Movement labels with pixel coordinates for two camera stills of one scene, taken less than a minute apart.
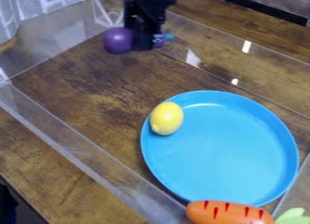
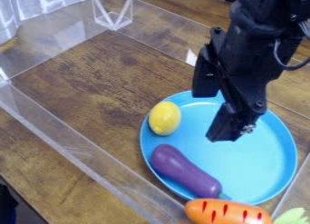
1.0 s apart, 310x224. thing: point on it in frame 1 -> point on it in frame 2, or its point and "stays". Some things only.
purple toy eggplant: [119, 39] -> [171, 163]
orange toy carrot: [226, 212] stays
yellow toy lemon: [166, 118] stays
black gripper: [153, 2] -> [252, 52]
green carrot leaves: [293, 217] stays
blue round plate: [234, 153] stays
